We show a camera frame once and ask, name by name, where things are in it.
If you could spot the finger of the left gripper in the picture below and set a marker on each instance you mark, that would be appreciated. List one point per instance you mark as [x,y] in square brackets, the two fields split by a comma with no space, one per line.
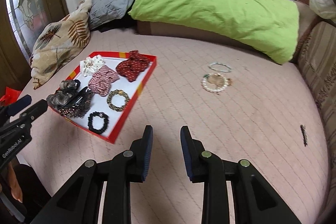
[14,108]
[31,112]

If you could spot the black hair pin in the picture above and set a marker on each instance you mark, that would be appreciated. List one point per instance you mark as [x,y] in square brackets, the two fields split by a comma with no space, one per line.
[304,135]

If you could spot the white crumpled cloth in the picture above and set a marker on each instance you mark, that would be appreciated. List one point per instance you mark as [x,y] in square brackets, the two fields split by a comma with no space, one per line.
[326,9]

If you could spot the pink plaid scrunchie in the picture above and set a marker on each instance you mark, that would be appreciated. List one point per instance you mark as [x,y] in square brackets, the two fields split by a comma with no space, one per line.
[102,80]

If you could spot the black beaded hair claw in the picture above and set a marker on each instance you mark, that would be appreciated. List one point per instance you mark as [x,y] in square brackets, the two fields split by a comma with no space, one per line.
[78,105]

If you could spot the stained glass door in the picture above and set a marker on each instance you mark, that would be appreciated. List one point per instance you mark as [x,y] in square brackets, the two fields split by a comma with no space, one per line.
[28,19]

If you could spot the grey black organza scrunchie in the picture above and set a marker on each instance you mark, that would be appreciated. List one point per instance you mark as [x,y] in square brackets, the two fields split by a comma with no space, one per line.
[67,89]

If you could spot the red polka dot scrunchie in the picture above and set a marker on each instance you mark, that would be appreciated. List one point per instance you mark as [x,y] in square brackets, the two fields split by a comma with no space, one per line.
[133,66]

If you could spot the red bag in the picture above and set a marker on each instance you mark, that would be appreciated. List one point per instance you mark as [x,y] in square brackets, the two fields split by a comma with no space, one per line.
[10,96]

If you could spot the striped beige cushion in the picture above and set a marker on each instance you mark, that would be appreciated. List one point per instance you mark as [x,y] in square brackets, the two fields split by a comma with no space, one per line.
[316,63]

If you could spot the leaf pattern beige pillow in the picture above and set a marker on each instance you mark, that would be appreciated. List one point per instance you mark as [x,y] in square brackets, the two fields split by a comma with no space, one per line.
[59,43]

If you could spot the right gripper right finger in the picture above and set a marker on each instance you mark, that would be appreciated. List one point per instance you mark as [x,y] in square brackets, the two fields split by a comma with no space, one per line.
[237,184]

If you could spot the left hand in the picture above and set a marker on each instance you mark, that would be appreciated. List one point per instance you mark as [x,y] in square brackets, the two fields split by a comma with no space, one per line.
[13,183]

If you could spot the green duvet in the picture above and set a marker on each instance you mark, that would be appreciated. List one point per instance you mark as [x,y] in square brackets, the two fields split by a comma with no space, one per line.
[269,26]

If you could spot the brown folded blanket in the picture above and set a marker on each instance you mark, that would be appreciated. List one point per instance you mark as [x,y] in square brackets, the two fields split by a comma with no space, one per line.
[173,30]

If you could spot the white floral scrunchie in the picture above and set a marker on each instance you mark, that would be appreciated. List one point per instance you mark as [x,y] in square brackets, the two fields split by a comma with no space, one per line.
[91,65]

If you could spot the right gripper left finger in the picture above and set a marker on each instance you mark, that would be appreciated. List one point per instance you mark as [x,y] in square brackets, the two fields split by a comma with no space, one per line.
[98,185]

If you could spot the red tray box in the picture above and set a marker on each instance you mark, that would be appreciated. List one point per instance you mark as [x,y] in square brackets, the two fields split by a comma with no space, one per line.
[107,114]

